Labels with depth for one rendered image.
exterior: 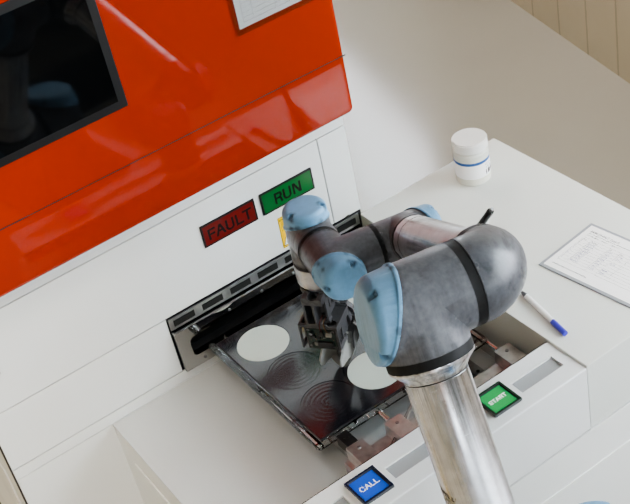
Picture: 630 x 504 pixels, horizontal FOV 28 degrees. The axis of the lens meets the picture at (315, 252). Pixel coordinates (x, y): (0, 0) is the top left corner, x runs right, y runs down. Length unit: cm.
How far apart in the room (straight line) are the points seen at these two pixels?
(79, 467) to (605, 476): 96
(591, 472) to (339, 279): 62
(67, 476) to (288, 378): 47
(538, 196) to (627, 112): 206
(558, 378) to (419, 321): 58
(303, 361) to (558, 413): 48
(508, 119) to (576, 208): 211
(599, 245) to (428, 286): 82
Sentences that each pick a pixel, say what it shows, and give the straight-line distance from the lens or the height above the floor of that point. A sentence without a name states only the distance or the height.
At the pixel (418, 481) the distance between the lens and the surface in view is 194.
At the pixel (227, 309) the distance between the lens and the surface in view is 237.
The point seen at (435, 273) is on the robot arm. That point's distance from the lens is 154.
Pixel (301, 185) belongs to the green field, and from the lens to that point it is 236.
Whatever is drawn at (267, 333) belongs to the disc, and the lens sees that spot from 235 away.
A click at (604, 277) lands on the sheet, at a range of 225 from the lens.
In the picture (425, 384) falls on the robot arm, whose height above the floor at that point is 132.
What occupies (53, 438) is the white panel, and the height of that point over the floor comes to 86.
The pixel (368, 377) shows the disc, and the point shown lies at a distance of 221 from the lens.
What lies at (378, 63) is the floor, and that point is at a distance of 498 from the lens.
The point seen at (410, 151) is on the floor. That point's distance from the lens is 441.
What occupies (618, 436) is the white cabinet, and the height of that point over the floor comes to 76.
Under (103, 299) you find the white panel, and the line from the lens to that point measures 224.
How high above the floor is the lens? 240
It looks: 37 degrees down
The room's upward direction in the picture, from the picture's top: 13 degrees counter-clockwise
